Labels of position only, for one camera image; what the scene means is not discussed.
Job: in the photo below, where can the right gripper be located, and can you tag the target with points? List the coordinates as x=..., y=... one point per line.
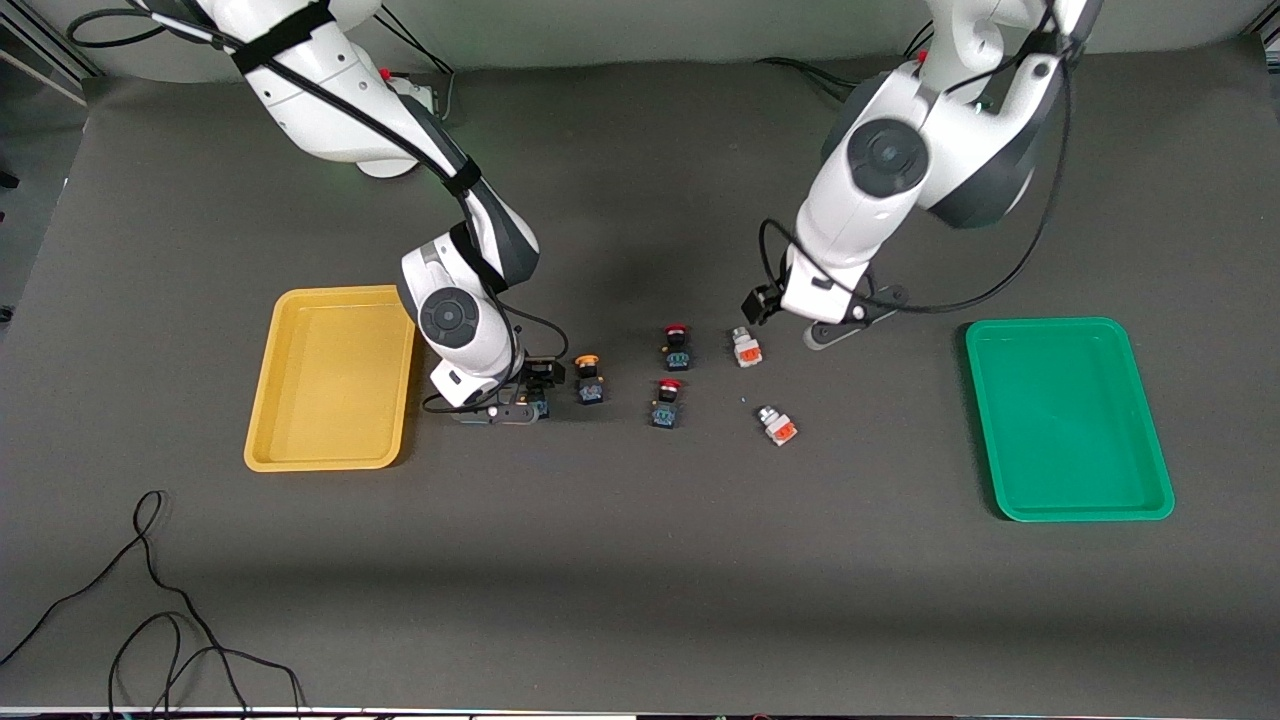
x=541, y=374

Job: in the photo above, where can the aluminium frame rail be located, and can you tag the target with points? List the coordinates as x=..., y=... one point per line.
x=50, y=55

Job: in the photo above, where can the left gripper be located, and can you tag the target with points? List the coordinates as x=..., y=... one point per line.
x=757, y=301

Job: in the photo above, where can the yellow push button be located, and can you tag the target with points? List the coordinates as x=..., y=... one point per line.
x=590, y=385
x=541, y=409

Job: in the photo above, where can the yellow plastic tray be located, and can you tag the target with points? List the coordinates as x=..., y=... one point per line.
x=335, y=380

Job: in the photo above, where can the green plastic tray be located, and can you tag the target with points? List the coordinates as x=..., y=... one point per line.
x=1065, y=420

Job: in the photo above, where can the dark grey table mat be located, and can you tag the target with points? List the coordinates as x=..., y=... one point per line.
x=640, y=600

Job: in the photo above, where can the red push button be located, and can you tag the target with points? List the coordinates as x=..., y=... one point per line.
x=667, y=408
x=677, y=352

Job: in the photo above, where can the green button white orange block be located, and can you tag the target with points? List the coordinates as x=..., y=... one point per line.
x=746, y=349
x=778, y=427

